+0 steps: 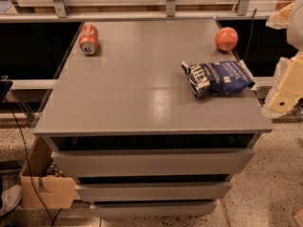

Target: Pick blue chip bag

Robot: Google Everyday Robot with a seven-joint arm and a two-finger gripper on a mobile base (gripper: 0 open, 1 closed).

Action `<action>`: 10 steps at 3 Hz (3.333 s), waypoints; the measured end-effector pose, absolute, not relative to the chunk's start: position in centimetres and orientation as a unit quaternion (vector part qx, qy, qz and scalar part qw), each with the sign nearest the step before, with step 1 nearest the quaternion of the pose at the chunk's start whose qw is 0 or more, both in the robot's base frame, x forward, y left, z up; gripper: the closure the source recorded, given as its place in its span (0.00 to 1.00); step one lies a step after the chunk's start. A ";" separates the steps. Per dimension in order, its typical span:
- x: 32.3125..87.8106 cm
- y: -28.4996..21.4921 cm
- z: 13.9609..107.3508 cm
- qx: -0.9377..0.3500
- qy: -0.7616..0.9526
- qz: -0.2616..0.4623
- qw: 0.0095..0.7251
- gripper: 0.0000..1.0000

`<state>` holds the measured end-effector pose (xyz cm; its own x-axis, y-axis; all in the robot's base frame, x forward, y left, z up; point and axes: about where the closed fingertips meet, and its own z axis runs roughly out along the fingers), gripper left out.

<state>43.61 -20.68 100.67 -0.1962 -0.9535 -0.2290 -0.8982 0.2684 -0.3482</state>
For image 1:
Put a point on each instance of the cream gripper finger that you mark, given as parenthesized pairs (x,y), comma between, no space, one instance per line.
(280,19)
(287,87)

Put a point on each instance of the blue chip bag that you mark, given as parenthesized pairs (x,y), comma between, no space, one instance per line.
(219,78)

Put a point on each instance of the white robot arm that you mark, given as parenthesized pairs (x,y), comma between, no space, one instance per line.
(294,31)

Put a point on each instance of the red apple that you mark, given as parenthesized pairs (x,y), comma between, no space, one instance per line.
(226,39)

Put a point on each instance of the top grey drawer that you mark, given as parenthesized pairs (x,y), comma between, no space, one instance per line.
(152,162)

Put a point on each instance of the grey drawer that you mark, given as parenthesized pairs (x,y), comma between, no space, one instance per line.
(153,209)
(152,162)
(152,191)

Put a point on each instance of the grey drawer cabinet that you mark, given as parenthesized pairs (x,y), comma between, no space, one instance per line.
(134,95)

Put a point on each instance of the orange soda can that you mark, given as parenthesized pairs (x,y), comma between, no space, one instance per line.
(89,39)

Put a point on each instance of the bottom grey drawer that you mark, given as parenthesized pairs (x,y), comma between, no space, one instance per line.
(153,209)

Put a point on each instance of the middle grey drawer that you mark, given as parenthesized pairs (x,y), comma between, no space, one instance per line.
(152,191)

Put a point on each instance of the cardboard box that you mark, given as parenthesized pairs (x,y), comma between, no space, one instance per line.
(40,188)

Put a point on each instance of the white shoe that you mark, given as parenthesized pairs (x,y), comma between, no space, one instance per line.
(10,199)

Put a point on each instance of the metal railing frame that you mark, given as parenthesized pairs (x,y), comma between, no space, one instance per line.
(111,10)

